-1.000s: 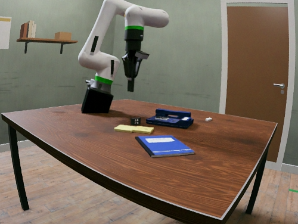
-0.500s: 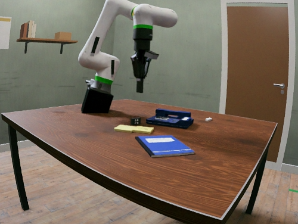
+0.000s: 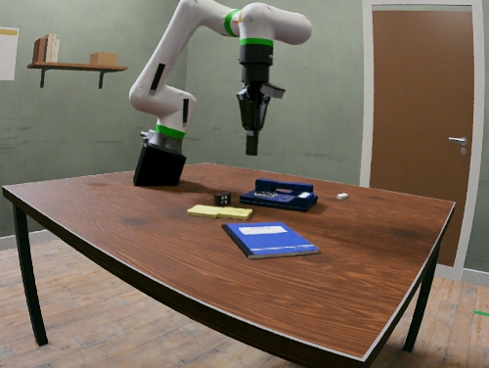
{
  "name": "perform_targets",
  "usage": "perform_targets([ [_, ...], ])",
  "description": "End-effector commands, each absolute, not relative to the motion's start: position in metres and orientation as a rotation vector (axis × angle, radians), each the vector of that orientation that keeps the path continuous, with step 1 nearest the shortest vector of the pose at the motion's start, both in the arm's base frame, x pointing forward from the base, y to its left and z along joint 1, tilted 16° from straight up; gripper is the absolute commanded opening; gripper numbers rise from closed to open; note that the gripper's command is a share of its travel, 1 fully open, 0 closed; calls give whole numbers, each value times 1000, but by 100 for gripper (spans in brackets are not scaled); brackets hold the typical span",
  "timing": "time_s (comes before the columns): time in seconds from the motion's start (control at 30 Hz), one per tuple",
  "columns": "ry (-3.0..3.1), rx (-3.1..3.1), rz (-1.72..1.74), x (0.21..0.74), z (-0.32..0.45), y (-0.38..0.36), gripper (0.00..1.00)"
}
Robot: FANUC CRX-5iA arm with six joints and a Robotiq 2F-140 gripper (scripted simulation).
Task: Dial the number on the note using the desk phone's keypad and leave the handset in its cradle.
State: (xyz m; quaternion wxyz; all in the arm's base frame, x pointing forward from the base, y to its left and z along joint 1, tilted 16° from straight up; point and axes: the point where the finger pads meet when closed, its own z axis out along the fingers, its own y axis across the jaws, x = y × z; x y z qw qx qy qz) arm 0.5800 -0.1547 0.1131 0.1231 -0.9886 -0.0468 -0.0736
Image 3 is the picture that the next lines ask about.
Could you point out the blue desk phone body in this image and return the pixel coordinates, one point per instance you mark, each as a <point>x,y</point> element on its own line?
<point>280,199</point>

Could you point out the blue telephone handset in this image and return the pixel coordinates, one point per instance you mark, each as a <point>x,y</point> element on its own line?
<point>294,186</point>

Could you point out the blue notebook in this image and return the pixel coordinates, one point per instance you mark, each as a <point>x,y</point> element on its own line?
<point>258,240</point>

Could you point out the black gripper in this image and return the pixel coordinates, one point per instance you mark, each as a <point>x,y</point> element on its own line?
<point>253,74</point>

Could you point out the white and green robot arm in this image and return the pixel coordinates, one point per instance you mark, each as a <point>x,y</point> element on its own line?
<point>258,23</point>

